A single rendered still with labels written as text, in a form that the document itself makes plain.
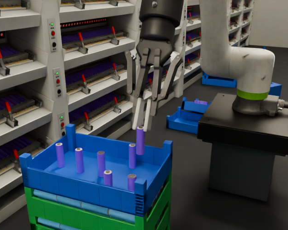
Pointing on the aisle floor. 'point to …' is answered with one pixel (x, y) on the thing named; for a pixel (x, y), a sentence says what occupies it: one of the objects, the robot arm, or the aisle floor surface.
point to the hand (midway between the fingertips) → (143, 115)
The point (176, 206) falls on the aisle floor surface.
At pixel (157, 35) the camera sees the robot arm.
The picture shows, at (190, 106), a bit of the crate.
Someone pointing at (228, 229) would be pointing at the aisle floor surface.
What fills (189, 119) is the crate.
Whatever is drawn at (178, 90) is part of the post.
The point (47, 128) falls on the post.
